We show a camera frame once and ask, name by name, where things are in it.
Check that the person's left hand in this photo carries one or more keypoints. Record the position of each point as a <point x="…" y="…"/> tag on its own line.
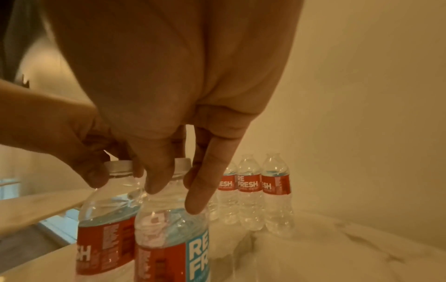
<point x="52" y="124"/>

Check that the person's right hand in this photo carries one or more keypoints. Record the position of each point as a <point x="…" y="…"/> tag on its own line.
<point x="174" y="68"/>

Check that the red label water bottle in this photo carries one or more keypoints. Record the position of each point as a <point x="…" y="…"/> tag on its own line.
<point x="277" y="187"/>
<point x="163" y="261"/>
<point x="226" y="187"/>
<point x="213" y="209"/>
<point x="104" y="247"/>
<point x="249" y="184"/>

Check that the white marble table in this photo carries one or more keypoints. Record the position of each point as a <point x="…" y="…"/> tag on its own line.
<point x="331" y="247"/>

